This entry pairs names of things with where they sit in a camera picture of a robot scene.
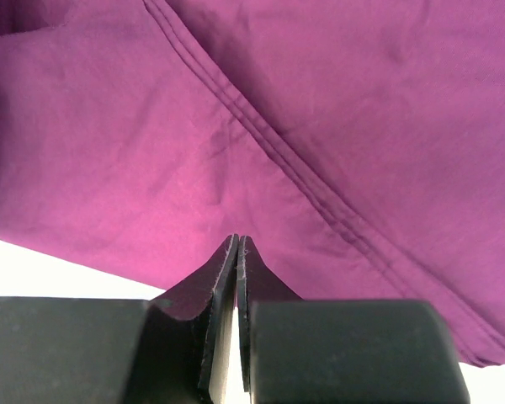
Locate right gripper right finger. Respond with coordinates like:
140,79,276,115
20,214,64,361
237,237,470,403

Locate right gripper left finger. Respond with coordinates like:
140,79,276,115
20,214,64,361
0,235,239,403

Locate purple cloth mat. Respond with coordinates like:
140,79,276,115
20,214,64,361
0,1,505,366

